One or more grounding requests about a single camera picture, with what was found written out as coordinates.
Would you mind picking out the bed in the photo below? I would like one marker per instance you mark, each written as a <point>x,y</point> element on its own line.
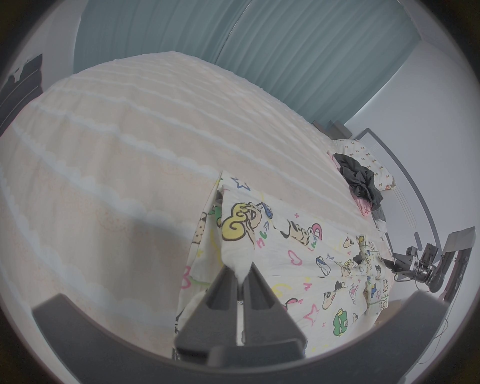
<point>112,168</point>

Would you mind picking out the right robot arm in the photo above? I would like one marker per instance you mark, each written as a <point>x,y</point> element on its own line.
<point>435,277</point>

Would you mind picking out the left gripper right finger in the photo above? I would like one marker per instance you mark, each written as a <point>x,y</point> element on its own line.
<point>266,318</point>

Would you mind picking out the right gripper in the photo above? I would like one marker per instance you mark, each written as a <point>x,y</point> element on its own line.
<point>405,262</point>

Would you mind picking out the black garment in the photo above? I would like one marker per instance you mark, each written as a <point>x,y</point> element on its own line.
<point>356,176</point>

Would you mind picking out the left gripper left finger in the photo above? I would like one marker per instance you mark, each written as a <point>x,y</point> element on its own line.
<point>213,318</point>

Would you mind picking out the white printed pillow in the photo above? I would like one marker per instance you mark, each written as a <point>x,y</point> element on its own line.
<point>383,174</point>

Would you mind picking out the white printed pyjama top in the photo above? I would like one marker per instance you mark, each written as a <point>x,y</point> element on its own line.
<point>300,270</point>

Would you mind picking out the grey knit garment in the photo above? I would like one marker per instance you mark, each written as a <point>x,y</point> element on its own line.
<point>379,215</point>

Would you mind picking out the blue-green curtain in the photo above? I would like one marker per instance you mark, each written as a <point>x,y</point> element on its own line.
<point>150,30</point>
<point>318,56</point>

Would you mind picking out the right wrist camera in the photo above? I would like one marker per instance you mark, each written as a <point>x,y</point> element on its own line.
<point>428,254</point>

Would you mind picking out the dark grey cabinet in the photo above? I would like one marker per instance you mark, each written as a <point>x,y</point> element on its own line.
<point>22,93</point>

